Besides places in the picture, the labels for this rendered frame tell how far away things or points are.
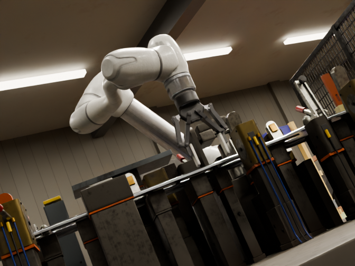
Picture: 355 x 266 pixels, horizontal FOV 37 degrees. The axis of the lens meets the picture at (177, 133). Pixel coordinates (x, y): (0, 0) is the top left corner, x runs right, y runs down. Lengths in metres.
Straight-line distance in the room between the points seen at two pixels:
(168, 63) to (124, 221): 0.54
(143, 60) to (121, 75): 0.08
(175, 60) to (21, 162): 6.76
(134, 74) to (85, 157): 7.04
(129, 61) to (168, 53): 0.16
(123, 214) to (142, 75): 0.45
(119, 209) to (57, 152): 7.16
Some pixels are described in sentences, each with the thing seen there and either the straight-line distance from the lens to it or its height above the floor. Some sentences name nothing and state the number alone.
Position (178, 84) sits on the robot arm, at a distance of 1.63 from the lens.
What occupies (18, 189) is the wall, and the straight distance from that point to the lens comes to 8.13.
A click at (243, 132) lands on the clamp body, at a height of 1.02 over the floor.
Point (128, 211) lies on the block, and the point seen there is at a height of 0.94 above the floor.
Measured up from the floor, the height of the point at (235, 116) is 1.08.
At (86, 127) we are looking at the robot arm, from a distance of 2.08.
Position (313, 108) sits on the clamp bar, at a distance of 1.92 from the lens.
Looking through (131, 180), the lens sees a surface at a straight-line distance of 1.69.
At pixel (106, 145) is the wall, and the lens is 8.76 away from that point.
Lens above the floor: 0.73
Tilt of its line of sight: 15 degrees up
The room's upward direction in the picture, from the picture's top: 24 degrees counter-clockwise
